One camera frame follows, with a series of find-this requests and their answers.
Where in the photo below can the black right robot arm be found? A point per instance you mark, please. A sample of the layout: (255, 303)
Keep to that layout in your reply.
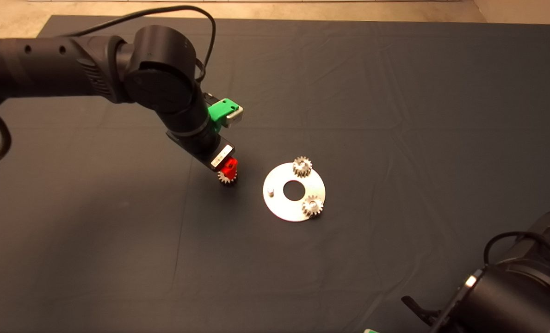
(520, 291)

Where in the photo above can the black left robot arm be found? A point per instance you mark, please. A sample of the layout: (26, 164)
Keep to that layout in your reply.
(159, 74)

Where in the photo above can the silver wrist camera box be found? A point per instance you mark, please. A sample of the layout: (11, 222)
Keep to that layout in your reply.
(235, 115)

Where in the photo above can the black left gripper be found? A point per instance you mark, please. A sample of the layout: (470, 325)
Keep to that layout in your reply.
(205, 148)

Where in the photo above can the dark grey table cloth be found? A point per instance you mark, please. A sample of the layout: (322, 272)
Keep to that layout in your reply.
(349, 92)

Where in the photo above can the small steel planetary gear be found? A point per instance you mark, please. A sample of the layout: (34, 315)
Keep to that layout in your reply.
(312, 207)
(302, 167)
(226, 179)

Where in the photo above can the round metal carrier plate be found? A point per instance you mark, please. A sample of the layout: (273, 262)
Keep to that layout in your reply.
(279, 208)

